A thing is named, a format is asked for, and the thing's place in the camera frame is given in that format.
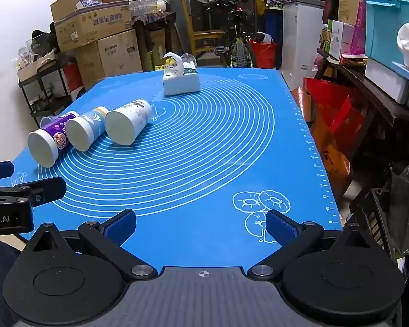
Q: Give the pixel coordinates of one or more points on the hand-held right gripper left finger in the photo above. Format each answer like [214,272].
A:
[121,227]

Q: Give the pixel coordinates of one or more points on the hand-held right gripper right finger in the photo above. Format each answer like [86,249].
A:
[281,227]

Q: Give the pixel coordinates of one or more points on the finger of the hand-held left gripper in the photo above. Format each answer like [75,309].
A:
[49,188]
[0,170]

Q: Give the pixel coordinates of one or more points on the purple paper cup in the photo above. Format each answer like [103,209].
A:
[59,133]

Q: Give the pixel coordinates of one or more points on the blue and white paper cup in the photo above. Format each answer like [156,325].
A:
[88,123]

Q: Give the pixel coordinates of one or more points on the clear plastic cup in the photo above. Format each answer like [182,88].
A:
[47,121]

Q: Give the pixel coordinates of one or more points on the orange paper bag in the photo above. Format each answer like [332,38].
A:
[332,163]

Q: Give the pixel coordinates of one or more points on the black plastic crate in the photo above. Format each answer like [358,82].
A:
[371,218]

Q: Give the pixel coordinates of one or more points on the black metal rack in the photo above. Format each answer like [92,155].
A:
[44,85]

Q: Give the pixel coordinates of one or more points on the blue silicone baking mat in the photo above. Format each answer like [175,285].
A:
[197,150]

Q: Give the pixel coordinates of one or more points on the red paper bag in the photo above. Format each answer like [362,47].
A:
[340,115]

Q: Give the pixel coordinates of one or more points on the clear plastic bag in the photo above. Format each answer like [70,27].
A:
[407,207]

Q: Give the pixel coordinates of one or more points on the black helmet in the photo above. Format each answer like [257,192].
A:
[42,41]

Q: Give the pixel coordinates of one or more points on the closed cardboard box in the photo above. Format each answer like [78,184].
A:
[119,52]

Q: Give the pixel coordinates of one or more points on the white tissue box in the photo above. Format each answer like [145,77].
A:
[181,84]

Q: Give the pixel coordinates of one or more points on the dark wooden shelf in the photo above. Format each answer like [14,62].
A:
[371,92]

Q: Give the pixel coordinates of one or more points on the large open cardboard box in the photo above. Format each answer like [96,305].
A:
[92,24]

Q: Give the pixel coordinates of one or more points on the red bucket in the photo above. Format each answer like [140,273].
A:
[264,54]

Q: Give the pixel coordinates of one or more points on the clear plastic wrapper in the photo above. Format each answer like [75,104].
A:
[190,64]

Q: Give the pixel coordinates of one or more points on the white flat box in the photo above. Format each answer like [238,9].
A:
[387,80]

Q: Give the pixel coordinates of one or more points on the bicycle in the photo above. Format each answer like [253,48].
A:
[239,49]

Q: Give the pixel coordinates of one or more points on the white chest freezer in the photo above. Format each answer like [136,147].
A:
[301,41]

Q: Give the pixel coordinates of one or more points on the white and green box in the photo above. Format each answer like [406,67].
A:
[339,41]

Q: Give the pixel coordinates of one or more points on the dark wooden table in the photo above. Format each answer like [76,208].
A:
[153,18]

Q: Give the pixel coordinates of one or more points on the clear plastic bottles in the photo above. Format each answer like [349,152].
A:
[146,6]

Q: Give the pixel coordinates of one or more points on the wooden chair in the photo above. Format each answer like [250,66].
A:
[204,35]

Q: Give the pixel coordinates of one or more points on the pink box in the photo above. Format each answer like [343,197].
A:
[358,29]

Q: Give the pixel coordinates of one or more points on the teal plastic storage bin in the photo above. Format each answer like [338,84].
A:
[381,30]

